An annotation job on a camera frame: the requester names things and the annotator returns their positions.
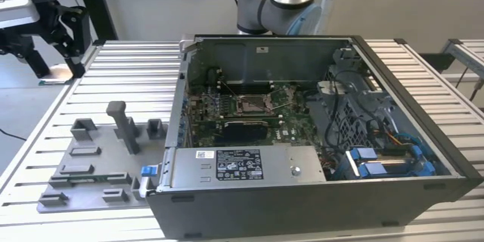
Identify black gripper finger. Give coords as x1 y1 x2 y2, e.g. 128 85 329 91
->
16 49 51 79
56 6 92 79

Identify silver CPU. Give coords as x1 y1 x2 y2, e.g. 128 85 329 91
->
39 66 75 86

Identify CPU socket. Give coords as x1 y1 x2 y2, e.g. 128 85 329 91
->
235 94 275 115

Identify grey parts rack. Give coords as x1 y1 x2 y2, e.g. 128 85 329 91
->
36 100 171 214

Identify black RAM slots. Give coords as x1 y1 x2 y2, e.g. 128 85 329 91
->
217 79 275 95

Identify blue case latch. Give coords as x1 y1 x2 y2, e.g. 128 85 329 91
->
139 165 157 179

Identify silver power supply unit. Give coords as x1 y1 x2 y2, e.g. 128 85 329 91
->
159 145 328 192

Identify green motherboard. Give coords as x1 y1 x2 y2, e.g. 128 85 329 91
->
184 82 331 150

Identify grey perforated disk bay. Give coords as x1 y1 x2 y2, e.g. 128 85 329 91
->
305 63 384 152

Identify black open PC case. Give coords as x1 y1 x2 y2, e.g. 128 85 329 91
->
145 33 484 240

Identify hard disk in blue carrier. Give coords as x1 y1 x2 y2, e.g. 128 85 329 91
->
349 145 424 160
356 159 436 178

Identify black stand post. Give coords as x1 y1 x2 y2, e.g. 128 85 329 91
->
77 0 120 41

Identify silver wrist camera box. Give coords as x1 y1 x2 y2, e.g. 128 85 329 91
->
0 0 41 29

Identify black floor cable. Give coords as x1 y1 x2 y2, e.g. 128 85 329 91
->
0 128 28 141

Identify orange and yellow wires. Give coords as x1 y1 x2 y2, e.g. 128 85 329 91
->
380 122 407 147

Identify metal frame side table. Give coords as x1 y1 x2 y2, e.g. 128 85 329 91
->
417 37 484 101

